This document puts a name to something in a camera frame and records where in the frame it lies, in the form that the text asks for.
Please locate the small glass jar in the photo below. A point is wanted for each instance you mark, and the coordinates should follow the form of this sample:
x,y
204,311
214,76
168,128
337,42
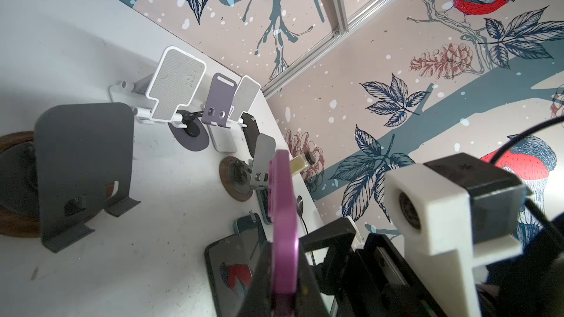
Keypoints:
x,y
302,162

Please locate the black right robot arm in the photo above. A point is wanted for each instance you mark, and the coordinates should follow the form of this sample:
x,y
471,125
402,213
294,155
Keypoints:
x,y
528,285

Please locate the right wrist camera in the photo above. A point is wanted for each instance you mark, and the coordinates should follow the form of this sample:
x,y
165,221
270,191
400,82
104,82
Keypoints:
x,y
455,213

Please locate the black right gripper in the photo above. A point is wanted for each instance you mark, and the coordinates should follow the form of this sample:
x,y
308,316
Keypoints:
x,y
374,280

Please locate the white phone stand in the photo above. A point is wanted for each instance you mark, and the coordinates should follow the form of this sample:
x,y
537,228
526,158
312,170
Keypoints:
x,y
245,95
158,97

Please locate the green phone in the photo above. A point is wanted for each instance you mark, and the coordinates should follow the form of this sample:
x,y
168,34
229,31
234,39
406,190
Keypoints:
x,y
263,200

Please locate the round wooden phone stand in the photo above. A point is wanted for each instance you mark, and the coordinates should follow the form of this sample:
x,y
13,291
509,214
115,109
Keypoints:
x,y
240,179

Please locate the dark metal spoon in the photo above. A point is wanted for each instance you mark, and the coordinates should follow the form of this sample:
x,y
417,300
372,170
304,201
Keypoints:
x,y
300,210

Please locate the black phone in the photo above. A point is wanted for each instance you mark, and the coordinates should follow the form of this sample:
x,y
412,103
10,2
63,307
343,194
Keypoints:
x,y
283,213
250,229
251,132
230,274

